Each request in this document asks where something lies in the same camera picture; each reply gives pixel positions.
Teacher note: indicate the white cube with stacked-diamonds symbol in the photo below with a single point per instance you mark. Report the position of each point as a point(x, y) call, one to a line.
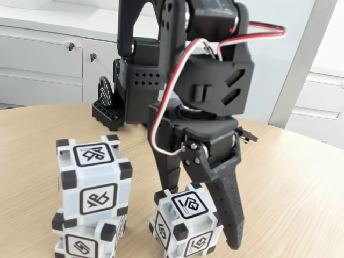
point(188, 204)

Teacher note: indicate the white cube with crossed-lines symbol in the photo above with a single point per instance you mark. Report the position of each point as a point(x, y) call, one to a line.
point(94, 172)

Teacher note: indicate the black disc with white lines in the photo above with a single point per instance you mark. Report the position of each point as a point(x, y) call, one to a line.
point(103, 91)

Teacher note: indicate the black cabinet lock key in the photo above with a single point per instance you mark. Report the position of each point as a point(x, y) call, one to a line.
point(93, 57)
point(71, 46)

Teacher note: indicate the white cube with lightning symbol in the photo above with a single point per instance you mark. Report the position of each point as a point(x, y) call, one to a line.
point(80, 246)

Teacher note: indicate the frosted glass partition panel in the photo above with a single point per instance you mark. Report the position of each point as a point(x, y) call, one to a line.
point(274, 67)

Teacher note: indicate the white drawer cabinet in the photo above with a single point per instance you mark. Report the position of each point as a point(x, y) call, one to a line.
point(317, 107)

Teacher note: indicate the white low cabinet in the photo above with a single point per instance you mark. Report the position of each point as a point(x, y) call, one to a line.
point(40, 59)

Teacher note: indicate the gripper camera on black mount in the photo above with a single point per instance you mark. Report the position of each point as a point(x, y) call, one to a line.
point(250, 137)

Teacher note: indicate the grey metal partition post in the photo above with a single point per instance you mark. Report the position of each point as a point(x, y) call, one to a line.
point(303, 59)

